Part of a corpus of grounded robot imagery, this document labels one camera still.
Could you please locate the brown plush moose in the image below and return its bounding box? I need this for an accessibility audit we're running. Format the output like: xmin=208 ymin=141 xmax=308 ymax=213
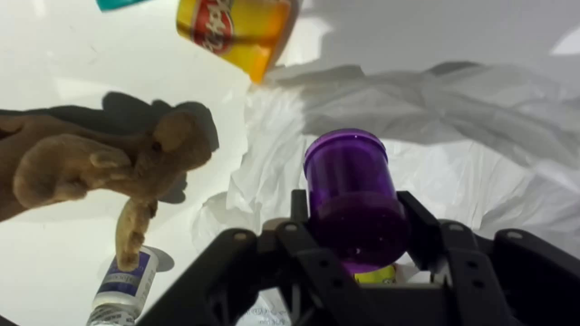
xmin=0 ymin=90 xmax=221 ymax=273

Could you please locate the clear plastic bag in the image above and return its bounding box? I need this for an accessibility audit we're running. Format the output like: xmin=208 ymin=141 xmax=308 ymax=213
xmin=190 ymin=60 xmax=580 ymax=326

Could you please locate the lime green dough tub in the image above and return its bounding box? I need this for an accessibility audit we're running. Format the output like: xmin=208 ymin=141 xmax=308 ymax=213
xmin=352 ymin=262 xmax=402 ymax=288

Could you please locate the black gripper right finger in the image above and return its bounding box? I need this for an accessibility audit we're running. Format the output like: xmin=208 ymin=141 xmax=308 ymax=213
xmin=395 ymin=188 xmax=580 ymax=326

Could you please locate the yellow tub orange lid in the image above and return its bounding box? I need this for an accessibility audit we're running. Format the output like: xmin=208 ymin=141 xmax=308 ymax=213
xmin=174 ymin=0 xmax=303 ymax=87

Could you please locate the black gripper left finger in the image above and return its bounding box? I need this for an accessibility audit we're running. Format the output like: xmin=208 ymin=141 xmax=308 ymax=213
xmin=134 ymin=188 xmax=355 ymax=326

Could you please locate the white bottle blue label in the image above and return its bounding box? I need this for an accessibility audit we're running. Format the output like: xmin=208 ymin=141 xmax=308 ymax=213
xmin=85 ymin=242 xmax=176 ymax=326

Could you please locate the teal lid dough tub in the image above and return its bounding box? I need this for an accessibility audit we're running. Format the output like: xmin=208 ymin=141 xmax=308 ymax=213
xmin=94 ymin=0 xmax=152 ymax=14

